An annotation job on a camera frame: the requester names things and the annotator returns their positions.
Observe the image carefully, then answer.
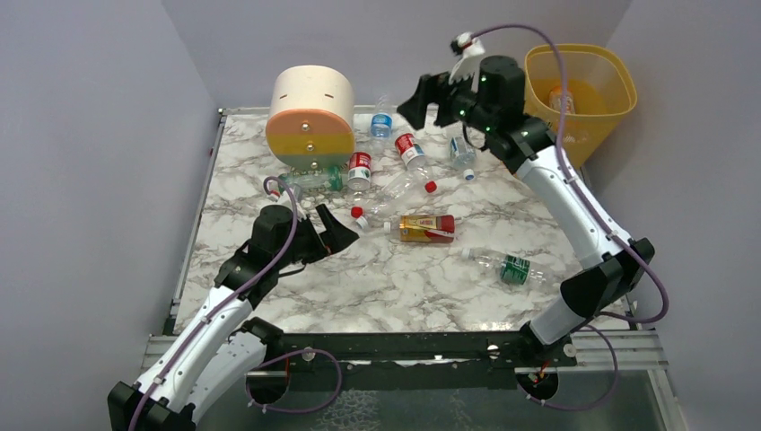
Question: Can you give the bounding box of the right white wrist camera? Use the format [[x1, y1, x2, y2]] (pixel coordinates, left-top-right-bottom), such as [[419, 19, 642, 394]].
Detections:
[[449, 32, 485, 84]]

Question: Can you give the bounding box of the red label clear bottle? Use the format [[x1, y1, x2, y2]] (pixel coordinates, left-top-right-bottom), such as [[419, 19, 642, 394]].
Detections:
[[394, 133, 438, 194]]

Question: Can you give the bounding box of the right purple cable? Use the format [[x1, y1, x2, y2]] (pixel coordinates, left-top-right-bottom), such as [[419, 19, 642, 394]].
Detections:
[[469, 23, 670, 413]]

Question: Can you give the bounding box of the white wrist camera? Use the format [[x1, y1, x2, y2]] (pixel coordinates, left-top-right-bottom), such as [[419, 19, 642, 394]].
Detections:
[[449, 32, 485, 84], [266, 180, 306, 220]]

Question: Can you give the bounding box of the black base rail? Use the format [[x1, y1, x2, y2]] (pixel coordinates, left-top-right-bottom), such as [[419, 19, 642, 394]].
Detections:
[[211, 328, 577, 400]]

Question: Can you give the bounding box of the yellow mesh plastic bin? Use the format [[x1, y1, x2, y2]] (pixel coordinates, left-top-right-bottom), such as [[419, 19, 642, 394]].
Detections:
[[524, 43, 637, 168]]

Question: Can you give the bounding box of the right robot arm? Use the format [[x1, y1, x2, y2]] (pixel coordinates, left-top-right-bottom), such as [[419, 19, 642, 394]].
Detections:
[[397, 56, 654, 353]]

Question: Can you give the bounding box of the clear bottle green label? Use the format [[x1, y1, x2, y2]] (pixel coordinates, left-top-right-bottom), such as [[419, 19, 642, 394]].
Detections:
[[459, 248, 558, 286]]

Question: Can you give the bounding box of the gold red label bottle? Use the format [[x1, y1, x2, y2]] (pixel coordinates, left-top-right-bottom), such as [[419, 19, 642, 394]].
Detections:
[[383, 215, 456, 244]]

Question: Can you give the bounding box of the red white label bottle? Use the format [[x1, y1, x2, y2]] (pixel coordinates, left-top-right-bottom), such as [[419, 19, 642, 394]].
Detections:
[[346, 152, 372, 191]]

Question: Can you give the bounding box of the orange label bottle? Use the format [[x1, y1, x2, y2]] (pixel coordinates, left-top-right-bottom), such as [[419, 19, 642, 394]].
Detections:
[[547, 85, 576, 115]]

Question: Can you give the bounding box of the green tinted plastic bottle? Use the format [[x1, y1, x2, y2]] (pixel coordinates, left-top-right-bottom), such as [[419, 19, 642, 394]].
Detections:
[[279, 166, 347, 191]]

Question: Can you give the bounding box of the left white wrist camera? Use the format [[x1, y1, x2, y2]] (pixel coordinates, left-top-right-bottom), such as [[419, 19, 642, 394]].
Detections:
[[266, 180, 306, 220]]

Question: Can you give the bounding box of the clear bottle blue white label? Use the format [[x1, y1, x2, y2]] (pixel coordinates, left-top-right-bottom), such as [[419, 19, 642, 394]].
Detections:
[[449, 136, 477, 180]]

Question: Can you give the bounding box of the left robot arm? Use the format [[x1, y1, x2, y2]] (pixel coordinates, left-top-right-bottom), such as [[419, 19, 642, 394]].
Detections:
[[108, 205, 359, 430]]

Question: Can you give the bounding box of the blue label water bottle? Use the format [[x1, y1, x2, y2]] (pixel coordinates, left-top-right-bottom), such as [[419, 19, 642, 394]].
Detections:
[[369, 93, 393, 151]]

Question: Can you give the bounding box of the cream and orange cylinder box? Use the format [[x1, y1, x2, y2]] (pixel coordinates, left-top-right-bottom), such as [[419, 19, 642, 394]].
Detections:
[[265, 65, 355, 170]]

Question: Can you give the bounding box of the clear bottle red cap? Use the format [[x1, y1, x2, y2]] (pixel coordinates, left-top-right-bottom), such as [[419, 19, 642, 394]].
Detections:
[[350, 171, 431, 220]]

